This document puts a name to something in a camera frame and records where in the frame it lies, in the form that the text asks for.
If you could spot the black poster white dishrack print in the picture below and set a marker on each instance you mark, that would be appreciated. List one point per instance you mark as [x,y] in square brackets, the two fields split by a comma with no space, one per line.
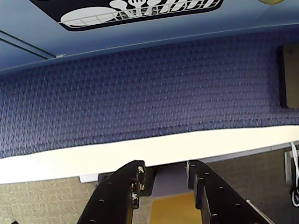
[140,11]

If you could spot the blue overhead cabinet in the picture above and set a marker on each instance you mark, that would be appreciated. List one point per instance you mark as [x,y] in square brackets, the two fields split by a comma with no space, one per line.
[35,28]

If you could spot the grey power strip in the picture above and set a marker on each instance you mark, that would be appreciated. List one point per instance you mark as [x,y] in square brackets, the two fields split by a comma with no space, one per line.
[287,168]

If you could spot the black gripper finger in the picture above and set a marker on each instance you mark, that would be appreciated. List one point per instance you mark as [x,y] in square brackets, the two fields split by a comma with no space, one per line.
[112,198]
[219,203]

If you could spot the black desk bracket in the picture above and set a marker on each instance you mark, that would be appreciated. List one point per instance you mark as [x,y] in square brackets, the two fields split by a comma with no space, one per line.
[105,178]

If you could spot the grey desk bracket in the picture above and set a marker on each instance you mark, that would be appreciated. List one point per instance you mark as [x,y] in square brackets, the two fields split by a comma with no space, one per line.
[87,179]

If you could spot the yellow wooden board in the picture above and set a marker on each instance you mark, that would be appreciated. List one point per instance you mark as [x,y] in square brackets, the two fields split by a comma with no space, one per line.
[172,210]

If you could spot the blue fabric partition panel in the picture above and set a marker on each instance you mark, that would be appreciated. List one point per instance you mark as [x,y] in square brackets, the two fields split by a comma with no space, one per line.
[140,98]

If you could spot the grey under-desk cabinet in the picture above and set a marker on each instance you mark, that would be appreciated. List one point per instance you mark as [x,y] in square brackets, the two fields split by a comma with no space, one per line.
[171,179]

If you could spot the pale yellow round object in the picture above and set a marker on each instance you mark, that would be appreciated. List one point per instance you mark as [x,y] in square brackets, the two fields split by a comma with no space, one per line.
[269,1]

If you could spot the small black floor object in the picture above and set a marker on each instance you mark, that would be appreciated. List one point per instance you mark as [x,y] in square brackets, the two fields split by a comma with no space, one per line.
[14,222]

